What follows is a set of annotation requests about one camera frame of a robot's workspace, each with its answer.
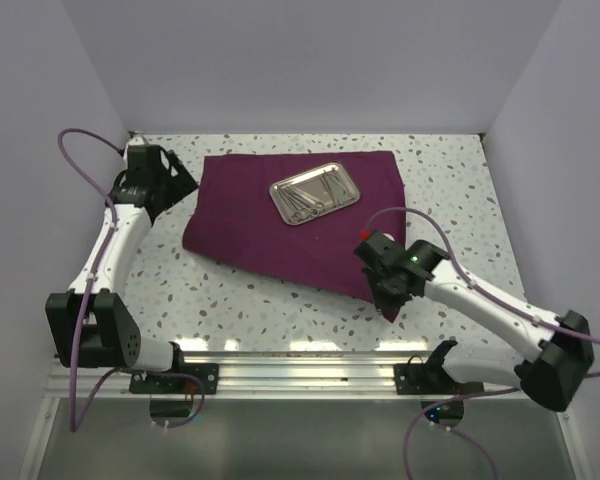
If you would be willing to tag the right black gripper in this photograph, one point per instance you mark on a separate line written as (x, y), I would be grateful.
(381, 302)

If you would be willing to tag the stainless steel instrument tray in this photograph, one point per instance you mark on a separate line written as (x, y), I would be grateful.
(308, 184)

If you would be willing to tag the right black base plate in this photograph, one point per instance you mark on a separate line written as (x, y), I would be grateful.
(424, 379)

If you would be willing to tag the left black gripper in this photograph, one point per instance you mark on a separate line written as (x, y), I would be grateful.
(182, 184)

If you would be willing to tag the steel surgical scissors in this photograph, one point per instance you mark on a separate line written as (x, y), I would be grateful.
(302, 209)

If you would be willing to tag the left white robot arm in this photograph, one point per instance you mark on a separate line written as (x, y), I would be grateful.
(90, 324)

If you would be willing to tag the steel forceps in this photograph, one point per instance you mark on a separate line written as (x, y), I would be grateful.
(331, 187)

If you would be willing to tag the aluminium mounting rail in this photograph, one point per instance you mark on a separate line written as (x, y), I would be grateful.
(312, 375)

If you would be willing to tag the purple surgical wrap cloth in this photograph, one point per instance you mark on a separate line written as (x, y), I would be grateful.
(236, 223)

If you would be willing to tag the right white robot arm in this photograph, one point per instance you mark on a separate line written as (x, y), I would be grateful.
(547, 355)

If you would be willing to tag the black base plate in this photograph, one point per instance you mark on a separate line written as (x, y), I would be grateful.
(191, 379)
(424, 379)

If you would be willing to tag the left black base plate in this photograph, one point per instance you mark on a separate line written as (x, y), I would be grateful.
(191, 379)

